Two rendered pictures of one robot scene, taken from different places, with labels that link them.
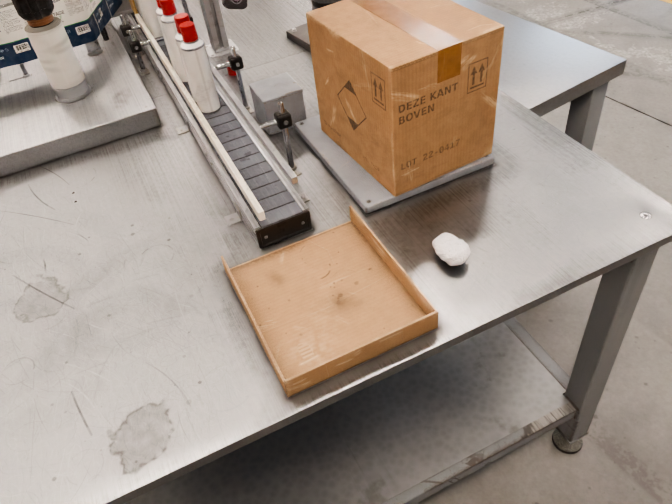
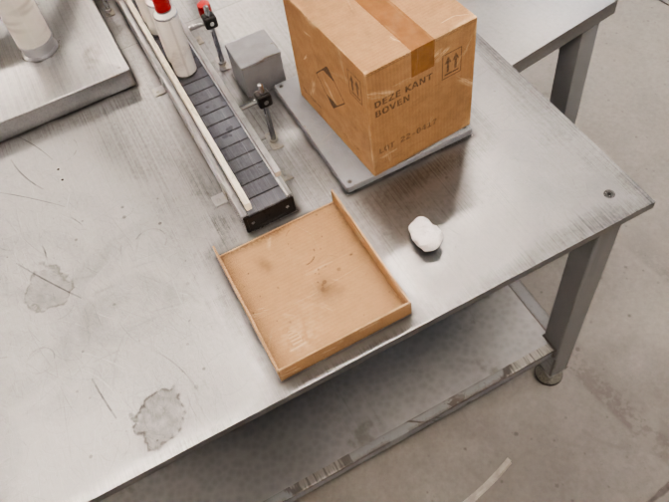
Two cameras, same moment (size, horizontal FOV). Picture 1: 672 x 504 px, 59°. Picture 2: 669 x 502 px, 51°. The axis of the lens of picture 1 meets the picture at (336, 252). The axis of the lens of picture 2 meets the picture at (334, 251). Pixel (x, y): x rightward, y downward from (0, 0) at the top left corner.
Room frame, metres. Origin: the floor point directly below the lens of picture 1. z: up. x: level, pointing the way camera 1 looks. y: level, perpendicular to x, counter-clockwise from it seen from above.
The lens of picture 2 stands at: (-0.03, -0.05, 1.94)
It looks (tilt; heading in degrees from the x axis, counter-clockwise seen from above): 55 degrees down; 2
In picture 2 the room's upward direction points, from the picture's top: 11 degrees counter-clockwise
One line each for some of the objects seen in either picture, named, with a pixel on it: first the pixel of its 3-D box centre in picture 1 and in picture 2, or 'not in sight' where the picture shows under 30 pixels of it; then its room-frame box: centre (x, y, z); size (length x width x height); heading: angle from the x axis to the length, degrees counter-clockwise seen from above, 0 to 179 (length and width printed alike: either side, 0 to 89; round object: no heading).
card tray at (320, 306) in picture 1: (323, 290); (309, 278); (0.68, 0.03, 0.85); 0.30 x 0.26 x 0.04; 20
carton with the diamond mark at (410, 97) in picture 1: (401, 84); (379, 60); (1.08, -0.17, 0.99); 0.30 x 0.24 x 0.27; 24
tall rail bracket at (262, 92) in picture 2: (277, 140); (258, 118); (1.05, 0.09, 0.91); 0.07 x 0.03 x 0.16; 110
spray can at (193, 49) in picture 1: (198, 68); (172, 35); (1.27, 0.25, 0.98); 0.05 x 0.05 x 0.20
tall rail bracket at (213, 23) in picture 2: (231, 81); (206, 39); (1.33, 0.19, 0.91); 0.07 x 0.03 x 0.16; 110
